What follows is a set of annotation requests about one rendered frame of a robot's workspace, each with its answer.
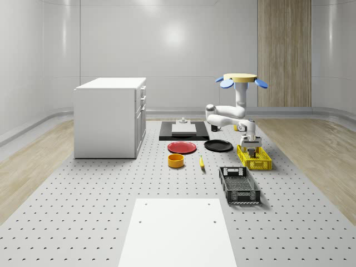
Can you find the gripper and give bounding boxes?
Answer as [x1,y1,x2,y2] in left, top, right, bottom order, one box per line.
[240,138,263,157]

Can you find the yellow basket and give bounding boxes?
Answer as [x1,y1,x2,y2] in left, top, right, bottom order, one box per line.
[236,144,273,171]

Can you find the black plate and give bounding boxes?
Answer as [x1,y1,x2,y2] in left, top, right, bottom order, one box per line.
[203,139,234,153]

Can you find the dark grey basket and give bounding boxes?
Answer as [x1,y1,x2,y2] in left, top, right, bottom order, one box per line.
[218,166,262,206]

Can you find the red plate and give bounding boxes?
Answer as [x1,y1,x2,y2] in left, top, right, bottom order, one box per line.
[167,141,197,155]

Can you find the yellow bowl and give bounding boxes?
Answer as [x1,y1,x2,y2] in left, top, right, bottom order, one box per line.
[167,153,185,169]

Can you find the black stove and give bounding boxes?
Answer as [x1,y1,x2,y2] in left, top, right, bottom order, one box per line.
[159,117,210,141]

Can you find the white board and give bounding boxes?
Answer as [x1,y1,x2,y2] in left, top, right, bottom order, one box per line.
[117,197,238,267]

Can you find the white cabinet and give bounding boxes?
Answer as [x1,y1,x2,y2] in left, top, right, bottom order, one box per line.
[73,77,147,160]

